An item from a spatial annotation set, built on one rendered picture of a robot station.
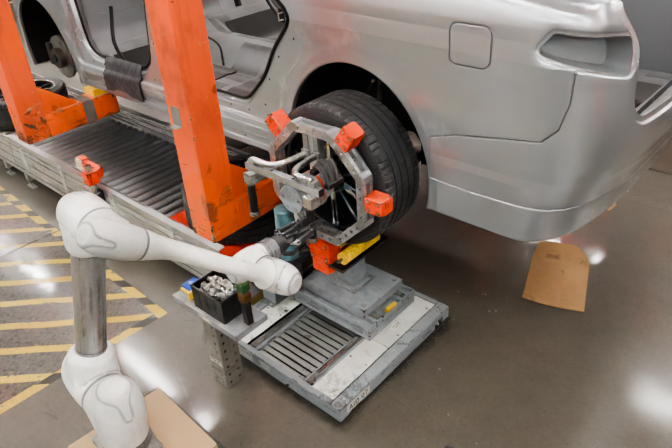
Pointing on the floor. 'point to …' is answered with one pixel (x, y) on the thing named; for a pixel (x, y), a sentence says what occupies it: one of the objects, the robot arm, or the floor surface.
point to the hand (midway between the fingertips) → (311, 222)
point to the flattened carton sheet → (558, 276)
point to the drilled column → (223, 356)
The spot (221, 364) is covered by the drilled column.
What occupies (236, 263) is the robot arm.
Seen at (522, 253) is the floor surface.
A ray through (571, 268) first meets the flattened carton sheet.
